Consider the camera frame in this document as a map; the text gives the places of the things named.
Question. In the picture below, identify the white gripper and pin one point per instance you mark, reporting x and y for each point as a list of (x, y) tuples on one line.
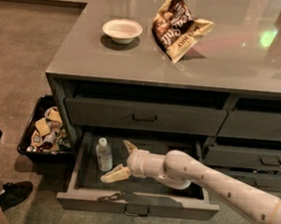
[(136, 163)]

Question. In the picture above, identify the clear plastic water bottle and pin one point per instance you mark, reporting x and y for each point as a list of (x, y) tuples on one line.
[(104, 155)]

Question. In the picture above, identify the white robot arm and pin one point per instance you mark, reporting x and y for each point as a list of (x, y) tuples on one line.
[(178, 170)]

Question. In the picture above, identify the open middle left drawer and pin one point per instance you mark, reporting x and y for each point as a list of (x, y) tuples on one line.
[(133, 197)]

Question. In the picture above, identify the top left drawer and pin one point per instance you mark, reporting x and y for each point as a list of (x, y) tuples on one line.
[(144, 116)]

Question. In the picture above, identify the middle right drawer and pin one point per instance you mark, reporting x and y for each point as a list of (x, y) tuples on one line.
[(244, 158)]

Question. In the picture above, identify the grey cabinet with counter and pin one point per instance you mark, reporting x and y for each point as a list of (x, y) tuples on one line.
[(236, 67)]

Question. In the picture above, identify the bottom right drawer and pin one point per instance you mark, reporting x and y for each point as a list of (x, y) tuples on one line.
[(266, 182)]

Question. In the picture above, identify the black bin with snacks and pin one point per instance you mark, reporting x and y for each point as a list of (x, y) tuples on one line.
[(45, 135)]

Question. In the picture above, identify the black shoe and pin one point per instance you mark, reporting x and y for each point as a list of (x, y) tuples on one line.
[(14, 193)]

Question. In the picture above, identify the white paper bowl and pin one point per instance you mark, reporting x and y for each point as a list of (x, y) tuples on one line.
[(122, 31)]

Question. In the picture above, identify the brown sea salt snack bag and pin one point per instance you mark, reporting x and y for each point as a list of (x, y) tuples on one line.
[(175, 29)]

